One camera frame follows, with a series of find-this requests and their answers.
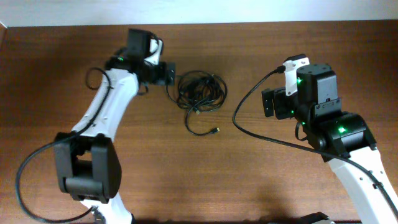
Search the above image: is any black USB cable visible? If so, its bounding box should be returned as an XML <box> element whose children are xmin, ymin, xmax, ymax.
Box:
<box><xmin>165</xmin><ymin>70</ymin><xmax>228</xmax><ymax>113</ymax></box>

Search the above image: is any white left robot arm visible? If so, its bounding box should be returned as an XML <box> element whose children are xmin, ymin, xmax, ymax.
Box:
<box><xmin>54</xmin><ymin>29</ymin><xmax>175</xmax><ymax>223</ymax></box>

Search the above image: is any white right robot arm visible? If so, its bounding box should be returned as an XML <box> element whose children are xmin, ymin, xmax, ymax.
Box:
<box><xmin>263</xmin><ymin>64</ymin><xmax>397</xmax><ymax>223</ymax></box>

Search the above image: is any black right camera cable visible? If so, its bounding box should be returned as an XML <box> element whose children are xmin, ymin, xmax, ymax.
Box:
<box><xmin>232</xmin><ymin>65</ymin><xmax>398</xmax><ymax>212</ymax></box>

